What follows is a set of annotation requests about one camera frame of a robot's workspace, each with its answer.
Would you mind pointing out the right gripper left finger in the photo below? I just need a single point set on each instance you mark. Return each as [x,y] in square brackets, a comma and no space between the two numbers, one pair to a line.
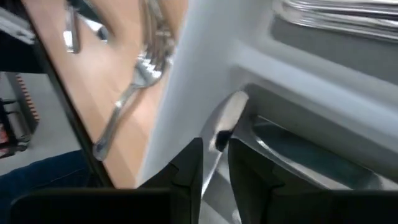
[174,186]

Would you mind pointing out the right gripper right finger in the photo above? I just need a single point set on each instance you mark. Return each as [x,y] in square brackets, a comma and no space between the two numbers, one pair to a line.
[280,202]

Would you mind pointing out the silver knife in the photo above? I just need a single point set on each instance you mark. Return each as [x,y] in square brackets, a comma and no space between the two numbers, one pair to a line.
[231,109]
[71,37]
[311,155]

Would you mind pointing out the silver fork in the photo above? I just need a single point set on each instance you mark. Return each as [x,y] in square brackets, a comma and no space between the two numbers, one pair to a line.
[342,7]
[115,115]
[155,37]
[357,29]

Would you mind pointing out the white plastic cutlery tray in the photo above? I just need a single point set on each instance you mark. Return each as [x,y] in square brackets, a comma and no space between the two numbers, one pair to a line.
[192,77]

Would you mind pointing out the person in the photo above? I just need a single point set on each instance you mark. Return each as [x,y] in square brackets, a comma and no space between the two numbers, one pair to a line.
[46,177]

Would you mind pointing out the black equipment stand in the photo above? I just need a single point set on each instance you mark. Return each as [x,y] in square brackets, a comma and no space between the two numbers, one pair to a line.
[18,130]

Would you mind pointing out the black aluminium table frame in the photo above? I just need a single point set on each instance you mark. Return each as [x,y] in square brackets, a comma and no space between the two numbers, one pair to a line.
[71,118]

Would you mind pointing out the grey metal bracket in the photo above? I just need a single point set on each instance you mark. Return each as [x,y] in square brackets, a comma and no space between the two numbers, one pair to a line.
[15,25]

